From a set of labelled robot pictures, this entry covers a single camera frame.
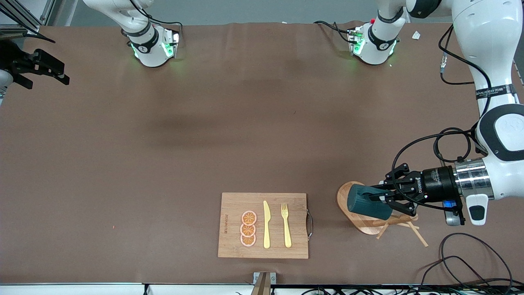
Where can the grey metal mounting bracket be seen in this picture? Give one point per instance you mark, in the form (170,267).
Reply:
(264,282)

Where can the orange slice toy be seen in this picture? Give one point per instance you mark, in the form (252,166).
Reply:
(248,240)
(249,218)
(247,230)

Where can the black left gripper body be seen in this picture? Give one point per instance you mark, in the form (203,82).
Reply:
(436,182)

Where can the white paper scrap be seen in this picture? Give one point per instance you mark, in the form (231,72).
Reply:
(416,35)

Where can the bamboo cutting board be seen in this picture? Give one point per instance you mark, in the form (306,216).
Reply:
(233,205)

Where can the dark green cup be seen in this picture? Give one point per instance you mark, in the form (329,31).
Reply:
(360,205)

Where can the yellow plastic fork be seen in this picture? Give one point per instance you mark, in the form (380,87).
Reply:
(287,229)

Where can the yellow plastic knife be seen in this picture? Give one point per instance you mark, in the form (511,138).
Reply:
(267,229)

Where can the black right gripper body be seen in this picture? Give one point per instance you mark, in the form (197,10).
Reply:
(15,61)

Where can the wooden cup rack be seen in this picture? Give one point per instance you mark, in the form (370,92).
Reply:
(362,228)

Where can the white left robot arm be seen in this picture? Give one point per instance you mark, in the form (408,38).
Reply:
(487,41)

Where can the aluminium frame profile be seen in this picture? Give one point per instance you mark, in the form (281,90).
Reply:
(47,12)

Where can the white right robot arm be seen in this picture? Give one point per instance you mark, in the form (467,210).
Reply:
(151,49)

